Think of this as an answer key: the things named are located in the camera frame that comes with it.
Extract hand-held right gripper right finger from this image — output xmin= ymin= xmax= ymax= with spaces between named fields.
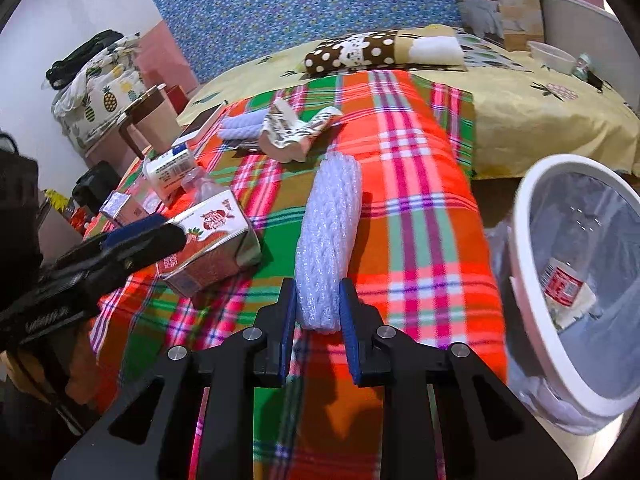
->
xmin=339 ymin=277 xmax=581 ymax=480

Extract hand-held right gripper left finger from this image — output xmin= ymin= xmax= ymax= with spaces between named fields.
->
xmin=52 ymin=277 xmax=298 ymax=480

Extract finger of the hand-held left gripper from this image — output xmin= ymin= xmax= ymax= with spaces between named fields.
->
xmin=100 ymin=214 xmax=168 ymax=248
xmin=55 ymin=223 xmax=187 ymax=291

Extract red milk carton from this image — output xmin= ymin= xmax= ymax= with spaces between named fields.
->
xmin=156 ymin=189 xmax=263 ymax=297

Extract clear plastic bottle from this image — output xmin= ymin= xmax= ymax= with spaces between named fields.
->
xmin=181 ymin=167 xmax=232 ymax=206

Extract white foam net sleeve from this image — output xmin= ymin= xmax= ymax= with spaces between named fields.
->
xmin=295 ymin=152 xmax=362 ymax=332

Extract white trash bin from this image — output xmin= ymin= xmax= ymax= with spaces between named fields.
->
xmin=505 ymin=154 xmax=640 ymax=436

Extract small silver drink carton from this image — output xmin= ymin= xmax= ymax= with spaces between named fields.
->
xmin=99 ymin=191 xmax=151 ymax=227

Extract black appliance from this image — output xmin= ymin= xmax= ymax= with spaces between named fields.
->
xmin=71 ymin=161 xmax=121 ymax=213

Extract white milk carton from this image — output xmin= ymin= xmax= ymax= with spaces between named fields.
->
xmin=142 ymin=144 xmax=198 ymax=206

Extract red and yellow packets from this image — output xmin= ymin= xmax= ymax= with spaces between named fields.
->
xmin=44 ymin=189 xmax=87 ymax=232

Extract pink plastic basin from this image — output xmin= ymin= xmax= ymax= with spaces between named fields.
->
xmin=85 ymin=130 xmax=151 ymax=171

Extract white phone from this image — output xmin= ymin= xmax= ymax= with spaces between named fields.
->
xmin=172 ymin=101 xmax=228 ymax=147

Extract pineapple print storage bag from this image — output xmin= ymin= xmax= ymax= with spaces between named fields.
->
xmin=52 ymin=35 xmax=146 ymax=143

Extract red box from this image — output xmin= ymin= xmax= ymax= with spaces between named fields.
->
xmin=165 ymin=85 xmax=191 ymax=111

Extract plaid blanket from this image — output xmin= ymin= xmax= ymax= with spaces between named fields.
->
xmin=82 ymin=69 xmax=508 ymax=480

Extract lavender foam net sleeve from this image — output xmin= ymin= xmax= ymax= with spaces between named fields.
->
xmin=217 ymin=112 xmax=268 ymax=142

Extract black clothing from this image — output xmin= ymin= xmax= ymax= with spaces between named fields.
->
xmin=46 ymin=30 xmax=126 ymax=90

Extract red label plastic bottle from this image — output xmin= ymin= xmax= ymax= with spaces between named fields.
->
xmin=542 ymin=256 xmax=598 ymax=331

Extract grey bin liner bag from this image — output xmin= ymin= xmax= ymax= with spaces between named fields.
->
xmin=482 ymin=175 xmax=640 ymax=436

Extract brown polka dot pillow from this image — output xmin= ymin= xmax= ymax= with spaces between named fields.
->
xmin=300 ymin=24 xmax=468 ymax=78

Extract yellow pineapple print bedsheet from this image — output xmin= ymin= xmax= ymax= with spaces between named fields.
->
xmin=177 ymin=30 xmax=640 ymax=181

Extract blue floral headboard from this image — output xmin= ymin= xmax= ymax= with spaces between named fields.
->
xmin=151 ymin=0 xmax=463 ymax=86

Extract white plastic bowl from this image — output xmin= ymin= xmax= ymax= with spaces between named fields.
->
xmin=527 ymin=41 xmax=578 ymax=76

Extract white curved furniture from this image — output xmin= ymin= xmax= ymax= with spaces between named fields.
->
xmin=537 ymin=0 xmax=631 ymax=91

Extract beige mug with brown handle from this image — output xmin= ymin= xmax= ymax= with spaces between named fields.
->
xmin=117 ymin=83 xmax=182 ymax=160

